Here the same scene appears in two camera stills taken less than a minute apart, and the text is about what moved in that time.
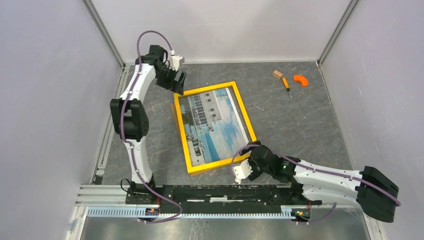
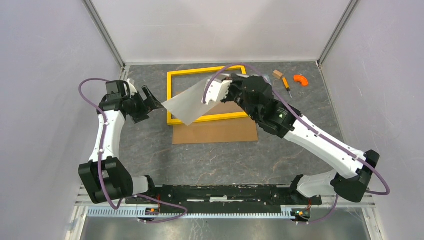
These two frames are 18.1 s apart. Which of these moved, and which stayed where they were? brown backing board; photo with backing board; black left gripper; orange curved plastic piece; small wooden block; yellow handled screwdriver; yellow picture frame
Moved: yellow picture frame; brown backing board; photo with backing board; black left gripper
Stayed: yellow handled screwdriver; small wooden block; orange curved plastic piece
